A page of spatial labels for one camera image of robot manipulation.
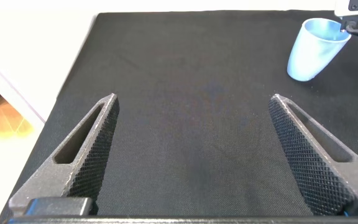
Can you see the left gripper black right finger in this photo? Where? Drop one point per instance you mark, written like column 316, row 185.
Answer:
column 328, row 174

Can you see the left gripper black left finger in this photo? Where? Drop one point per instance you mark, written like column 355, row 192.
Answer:
column 57, row 180

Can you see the light blue plastic cup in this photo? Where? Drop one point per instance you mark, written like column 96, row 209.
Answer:
column 309, row 56

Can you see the black table cloth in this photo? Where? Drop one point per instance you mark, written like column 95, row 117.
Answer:
column 191, row 124

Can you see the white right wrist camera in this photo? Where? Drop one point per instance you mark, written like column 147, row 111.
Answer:
column 342, row 9

